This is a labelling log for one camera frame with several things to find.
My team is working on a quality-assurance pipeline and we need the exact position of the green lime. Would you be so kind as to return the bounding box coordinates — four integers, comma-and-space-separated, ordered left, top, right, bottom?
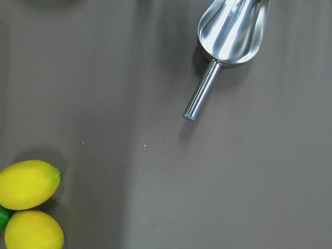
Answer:
0, 206, 13, 231

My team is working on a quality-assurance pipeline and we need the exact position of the yellow lemon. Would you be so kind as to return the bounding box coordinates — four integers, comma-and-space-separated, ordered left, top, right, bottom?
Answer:
4, 210, 64, 249
1, 160, 61, 210

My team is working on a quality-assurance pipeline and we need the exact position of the yellow lemon upper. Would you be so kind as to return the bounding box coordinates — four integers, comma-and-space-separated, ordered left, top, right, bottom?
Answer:
1, 160, 61, 210

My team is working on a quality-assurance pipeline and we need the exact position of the yellow lemon lower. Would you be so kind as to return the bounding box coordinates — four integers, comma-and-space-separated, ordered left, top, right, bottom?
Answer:
4, 210, 64, 249

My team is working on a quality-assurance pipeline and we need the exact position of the steel ice scoop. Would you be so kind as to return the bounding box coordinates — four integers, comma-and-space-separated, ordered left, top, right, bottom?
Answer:
183, 1, 270, 121

